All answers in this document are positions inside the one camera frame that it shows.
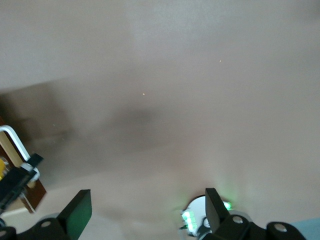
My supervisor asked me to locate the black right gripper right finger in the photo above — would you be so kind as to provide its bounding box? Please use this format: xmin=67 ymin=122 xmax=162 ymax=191
xmin=197 ymin=187 xmax=306 ymax=240

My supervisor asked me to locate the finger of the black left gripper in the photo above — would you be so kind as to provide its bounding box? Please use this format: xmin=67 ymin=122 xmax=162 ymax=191
xmin=0 ymin=166 xmax=29 ymax=211
xmin=26 ymin=153 xmax=45 ymax=167

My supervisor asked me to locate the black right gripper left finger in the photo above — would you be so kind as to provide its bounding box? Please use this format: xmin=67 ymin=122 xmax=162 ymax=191
xmin=0 ymin=189 xmax=93 ymax=240

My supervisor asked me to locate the brown table cloth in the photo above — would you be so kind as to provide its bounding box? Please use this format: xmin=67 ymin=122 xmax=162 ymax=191
xmin=0 ymin=0 xmax=320 ymax=240

